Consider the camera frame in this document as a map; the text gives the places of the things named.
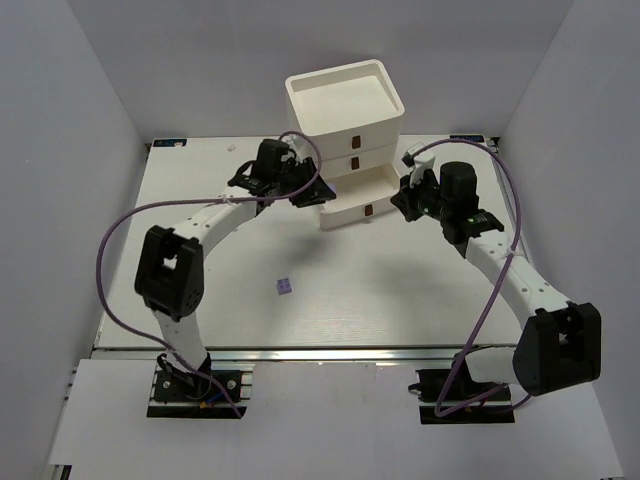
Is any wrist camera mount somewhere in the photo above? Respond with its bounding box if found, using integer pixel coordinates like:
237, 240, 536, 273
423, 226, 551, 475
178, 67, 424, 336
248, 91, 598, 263
281, 135, 313, 159
401, 142, 436, 187

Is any blue label sticker left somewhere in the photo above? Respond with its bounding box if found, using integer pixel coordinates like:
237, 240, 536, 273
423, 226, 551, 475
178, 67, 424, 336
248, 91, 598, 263
152, 138, 187, 148

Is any aluminium rail frame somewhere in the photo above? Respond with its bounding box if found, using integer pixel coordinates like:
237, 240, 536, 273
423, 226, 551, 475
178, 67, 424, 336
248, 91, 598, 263
47, 134, 569, 480

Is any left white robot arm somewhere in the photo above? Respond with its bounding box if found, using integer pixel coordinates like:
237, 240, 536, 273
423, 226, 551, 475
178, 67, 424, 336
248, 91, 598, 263
134, 139, 336, 373

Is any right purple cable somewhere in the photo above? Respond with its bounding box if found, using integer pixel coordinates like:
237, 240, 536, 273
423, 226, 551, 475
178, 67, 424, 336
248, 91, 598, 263
418, 139, 532, 419

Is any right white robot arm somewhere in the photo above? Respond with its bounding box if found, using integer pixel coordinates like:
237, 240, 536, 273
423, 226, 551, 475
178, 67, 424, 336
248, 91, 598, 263
391, 160, 602, 396

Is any purple lego brick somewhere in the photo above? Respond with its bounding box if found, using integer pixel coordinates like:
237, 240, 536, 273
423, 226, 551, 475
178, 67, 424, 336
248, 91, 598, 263
320, 181, 336, 201
276, 277, 293, 295

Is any blue label sticker right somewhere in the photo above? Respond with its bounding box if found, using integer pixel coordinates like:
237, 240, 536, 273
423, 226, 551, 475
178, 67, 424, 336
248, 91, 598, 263
449, 134, 485, 144

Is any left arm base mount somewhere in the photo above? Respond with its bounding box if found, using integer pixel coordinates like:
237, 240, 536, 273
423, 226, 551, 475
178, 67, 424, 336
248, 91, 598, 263
146, 354, 252, 419

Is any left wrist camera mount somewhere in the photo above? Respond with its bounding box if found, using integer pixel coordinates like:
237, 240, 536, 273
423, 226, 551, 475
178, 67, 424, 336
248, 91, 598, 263
281, 135, 313, 159

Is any white bottom drawer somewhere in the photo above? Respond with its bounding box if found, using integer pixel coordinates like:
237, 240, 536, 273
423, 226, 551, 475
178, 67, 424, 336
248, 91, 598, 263
319, 164, 400, 230

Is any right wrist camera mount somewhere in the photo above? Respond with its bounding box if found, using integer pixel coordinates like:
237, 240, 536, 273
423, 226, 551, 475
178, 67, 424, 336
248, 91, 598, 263
401, 142, 436, 187

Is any white three-drawer cabinet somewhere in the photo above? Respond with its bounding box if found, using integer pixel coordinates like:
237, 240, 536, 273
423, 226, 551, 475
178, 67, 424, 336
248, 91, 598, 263
284, 59, 405, 186

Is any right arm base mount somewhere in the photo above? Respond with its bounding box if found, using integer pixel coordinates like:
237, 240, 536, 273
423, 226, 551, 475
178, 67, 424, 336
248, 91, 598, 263
407, 348, 515, 425

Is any blue label sticker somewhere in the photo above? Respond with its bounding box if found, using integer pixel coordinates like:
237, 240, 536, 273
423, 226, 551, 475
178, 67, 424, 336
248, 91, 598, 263
449, 134, 485, 144
152, 138, 187, 148

